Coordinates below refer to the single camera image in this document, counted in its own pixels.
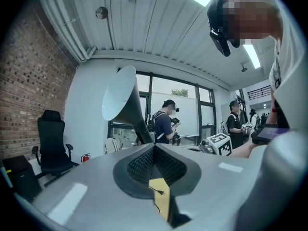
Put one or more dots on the wooden table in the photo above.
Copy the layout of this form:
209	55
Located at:
163	201

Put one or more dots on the person's right forearm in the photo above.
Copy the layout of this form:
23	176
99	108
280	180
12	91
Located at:
245	149

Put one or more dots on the round ceiling lamp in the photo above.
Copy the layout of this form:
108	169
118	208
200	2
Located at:
101	13

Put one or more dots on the white ceiling pipe bundle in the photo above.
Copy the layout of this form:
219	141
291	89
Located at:
72	30

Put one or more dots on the white chair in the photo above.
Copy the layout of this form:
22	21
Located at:
111	145

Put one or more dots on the black cabinet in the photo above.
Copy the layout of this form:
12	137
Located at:
21	177

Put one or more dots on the ceiling security camera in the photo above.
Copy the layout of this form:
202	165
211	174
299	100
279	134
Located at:
244	67

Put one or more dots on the person's black cap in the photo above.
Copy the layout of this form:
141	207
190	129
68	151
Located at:
216	11

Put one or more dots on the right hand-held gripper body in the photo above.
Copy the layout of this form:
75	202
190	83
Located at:
220	144

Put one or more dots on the person's head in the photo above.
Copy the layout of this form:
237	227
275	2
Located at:
255	16

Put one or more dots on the black framed window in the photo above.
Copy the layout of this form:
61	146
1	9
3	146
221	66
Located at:
207	109

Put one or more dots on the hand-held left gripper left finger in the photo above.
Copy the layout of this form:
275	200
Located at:
96	196

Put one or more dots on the black handheld device with screen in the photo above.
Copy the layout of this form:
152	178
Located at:
269	133

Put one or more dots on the person's white shirt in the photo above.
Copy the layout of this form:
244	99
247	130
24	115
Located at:
292	64

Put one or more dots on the black office chair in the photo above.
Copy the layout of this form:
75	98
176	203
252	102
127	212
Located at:
51	143

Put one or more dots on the black railing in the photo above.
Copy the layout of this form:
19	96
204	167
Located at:
260	93

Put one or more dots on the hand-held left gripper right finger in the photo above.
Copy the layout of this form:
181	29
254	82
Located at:
211	189

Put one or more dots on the red fire extinguisher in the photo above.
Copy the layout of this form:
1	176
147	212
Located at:
85	158

